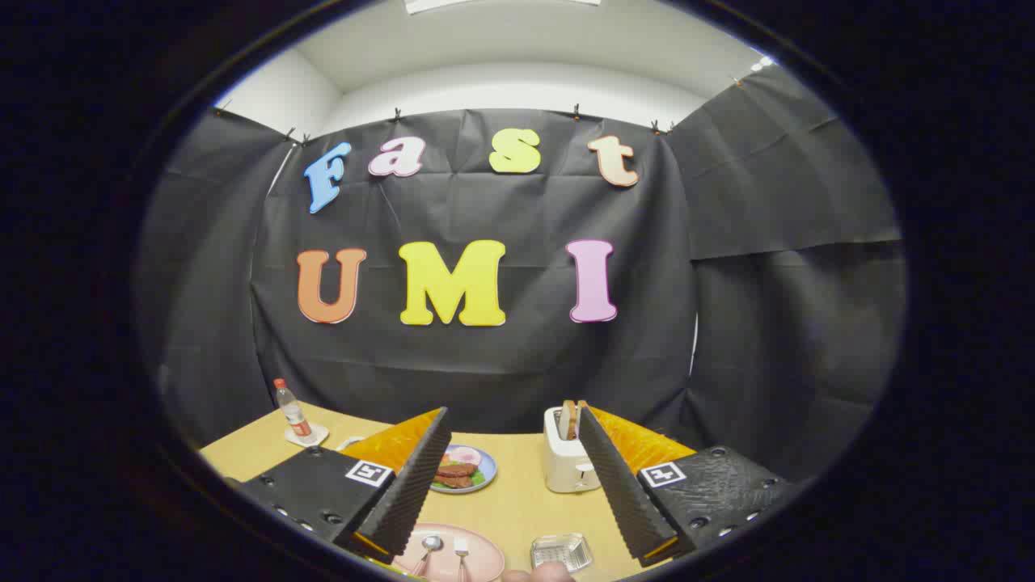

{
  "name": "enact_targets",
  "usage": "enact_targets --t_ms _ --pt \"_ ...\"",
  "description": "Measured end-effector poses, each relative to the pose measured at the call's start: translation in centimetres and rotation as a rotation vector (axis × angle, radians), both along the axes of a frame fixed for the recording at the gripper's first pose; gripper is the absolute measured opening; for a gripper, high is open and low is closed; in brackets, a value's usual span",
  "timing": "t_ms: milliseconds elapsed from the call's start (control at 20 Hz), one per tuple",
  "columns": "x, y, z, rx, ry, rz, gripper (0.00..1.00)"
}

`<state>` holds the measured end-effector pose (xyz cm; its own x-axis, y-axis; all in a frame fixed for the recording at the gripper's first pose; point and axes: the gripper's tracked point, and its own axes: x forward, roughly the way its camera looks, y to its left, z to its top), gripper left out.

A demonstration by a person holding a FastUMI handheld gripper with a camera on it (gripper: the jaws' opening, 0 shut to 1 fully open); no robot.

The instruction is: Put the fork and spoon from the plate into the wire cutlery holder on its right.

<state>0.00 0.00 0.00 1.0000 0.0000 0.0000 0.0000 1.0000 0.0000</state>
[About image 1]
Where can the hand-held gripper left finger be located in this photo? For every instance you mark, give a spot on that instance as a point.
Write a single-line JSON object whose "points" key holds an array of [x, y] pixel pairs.
{"points": [[412, 485]]}

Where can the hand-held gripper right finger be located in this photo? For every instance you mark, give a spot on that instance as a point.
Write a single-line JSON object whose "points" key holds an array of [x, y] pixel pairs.
{"points": [[623, 493]]}

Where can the brown sausage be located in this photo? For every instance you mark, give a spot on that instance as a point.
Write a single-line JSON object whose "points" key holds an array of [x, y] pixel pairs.
{"points": [[457, 470], [453, 481]]}

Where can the pink ham slice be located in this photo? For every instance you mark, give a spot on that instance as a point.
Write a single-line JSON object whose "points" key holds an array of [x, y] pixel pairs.
{"points": [[466, 456]]}

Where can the white toaster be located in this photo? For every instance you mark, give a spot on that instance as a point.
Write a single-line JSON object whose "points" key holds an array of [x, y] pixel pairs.
{"points": [[566, 465]]}

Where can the blue food plate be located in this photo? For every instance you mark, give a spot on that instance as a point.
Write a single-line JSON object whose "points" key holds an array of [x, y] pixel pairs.
{"points": [[487, 465]]}

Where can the brown toast slice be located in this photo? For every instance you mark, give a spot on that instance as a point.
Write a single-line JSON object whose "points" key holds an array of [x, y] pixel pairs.
{"points": [[573, 420], [564, 420]]}

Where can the pink plate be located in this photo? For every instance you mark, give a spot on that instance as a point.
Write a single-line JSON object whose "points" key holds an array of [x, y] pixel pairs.
{"points": [[485, 558]]}

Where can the clear bottle with red label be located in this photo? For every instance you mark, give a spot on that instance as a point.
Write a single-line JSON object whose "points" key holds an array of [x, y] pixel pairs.
{"points": [[293, 416]]}

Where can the row of black cloth clips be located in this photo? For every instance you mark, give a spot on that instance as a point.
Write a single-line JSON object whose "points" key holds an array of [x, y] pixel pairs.
{"points": [[396, 114]]}

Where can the small ceiling light panel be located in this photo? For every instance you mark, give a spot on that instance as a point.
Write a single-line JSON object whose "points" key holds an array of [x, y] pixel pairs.
{"points": [[761, 64]]}

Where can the long ceiling light panel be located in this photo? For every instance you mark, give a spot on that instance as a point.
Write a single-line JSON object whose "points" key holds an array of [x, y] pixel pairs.
{"points": [[501, 5]]}

